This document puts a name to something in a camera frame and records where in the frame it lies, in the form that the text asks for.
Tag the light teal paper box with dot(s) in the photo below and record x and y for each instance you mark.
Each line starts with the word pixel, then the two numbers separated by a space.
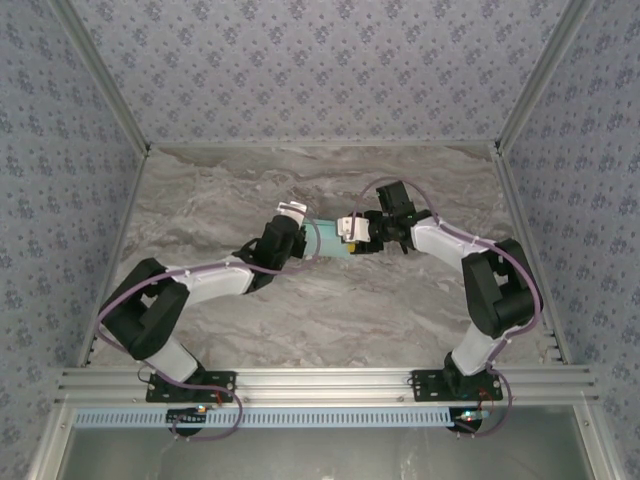
pixel 325 240

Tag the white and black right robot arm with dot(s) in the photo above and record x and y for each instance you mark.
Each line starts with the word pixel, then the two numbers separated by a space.
pixel 440 240

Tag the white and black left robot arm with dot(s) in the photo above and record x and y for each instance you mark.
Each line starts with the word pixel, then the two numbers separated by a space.
pixel 215 280

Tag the black left controller board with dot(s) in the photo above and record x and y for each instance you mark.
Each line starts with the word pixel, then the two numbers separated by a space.
pixel 182 419

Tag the black controller board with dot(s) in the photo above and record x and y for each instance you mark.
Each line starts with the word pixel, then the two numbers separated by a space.
pixel 182 419
pixel 462 425

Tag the black right controller board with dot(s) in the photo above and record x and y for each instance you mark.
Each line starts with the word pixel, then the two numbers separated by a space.
pixel 462 425

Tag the grey metal lower panel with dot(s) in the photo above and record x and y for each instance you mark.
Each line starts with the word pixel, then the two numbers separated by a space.
pixel 320 455

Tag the aluminium right side rail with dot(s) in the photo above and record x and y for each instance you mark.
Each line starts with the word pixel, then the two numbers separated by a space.
pixel 515 210

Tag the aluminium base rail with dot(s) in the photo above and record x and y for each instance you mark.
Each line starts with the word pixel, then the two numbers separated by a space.
pixel 320 385

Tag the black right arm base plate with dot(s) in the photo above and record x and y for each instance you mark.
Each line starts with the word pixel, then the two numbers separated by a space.
pixel 425 385

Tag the aluminium left side rail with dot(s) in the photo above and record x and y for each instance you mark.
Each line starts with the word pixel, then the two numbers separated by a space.
pixel 126 210

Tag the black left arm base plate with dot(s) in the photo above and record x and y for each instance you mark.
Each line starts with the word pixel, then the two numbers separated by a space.
pixel 165 395

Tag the aluminium right frame post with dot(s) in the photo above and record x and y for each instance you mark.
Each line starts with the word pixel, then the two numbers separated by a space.
pixel 541 75

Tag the aluminium frame post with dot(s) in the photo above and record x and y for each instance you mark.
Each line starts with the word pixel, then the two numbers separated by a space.
pixel 103 75
pixel 541 75

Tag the aluminium left frame post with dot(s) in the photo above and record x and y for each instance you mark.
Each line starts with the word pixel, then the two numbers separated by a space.
pixel 103 75

